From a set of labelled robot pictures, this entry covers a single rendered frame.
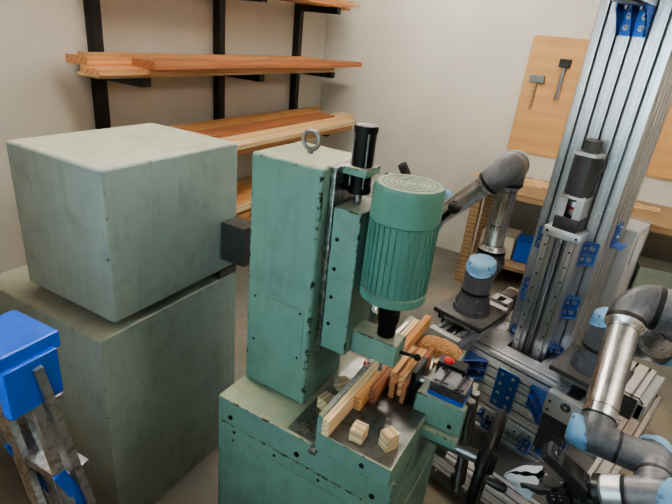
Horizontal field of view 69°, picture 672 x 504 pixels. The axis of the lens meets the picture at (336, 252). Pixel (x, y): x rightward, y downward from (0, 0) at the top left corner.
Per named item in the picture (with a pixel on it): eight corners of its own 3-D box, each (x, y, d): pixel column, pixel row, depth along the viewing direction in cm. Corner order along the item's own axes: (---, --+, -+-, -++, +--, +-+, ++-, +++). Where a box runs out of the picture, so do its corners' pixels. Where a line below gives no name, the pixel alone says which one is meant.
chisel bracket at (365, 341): (392, 373, 135) (396, 347, 132) (347, 354, 141) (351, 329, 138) (403, 360, 141) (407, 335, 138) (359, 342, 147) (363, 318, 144)
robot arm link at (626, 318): (618, 265, 132) (566, 434, 112) (665, 278, 127) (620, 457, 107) (608, 287, 141) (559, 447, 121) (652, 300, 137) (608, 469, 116)
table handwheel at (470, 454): (517, 403, 143) (487, 495, 145) (451, 376, 152) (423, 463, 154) (505, 429, 117) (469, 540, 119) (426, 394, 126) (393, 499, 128)
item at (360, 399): (359, 411, 132) (361, 399, 131) (352, 408, 133) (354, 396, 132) (429, 325, 176) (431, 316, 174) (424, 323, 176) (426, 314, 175)
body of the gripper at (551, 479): (547, 514, 114) (605, 523, 106) (537, 483, 112) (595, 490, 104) (553, 489, 119) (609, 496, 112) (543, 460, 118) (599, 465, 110)
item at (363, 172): (363, 198, 122) (372, 129, 115) (336, 191, 126) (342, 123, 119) (377, 191, 129) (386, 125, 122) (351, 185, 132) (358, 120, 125)
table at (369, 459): (424, 510, 113) (429, 491, 111) (313, 450, 126) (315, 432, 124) (491, 376, 162) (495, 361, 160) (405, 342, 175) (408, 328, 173)
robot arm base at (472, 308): (464, 296, 216) (469, 276, 212) (496, 311, 207) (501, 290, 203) (445, 307, 206) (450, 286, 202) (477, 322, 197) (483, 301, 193)
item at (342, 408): (327, 437, 123) (329, 422, 121) (320, 434, 124) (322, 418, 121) (417, 332, 171) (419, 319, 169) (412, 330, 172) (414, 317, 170)
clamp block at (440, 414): (457, 439, 131) (464, 413, 127) (410, 417, 136) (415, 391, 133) (473, 408, 142) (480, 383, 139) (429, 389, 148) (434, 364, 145)
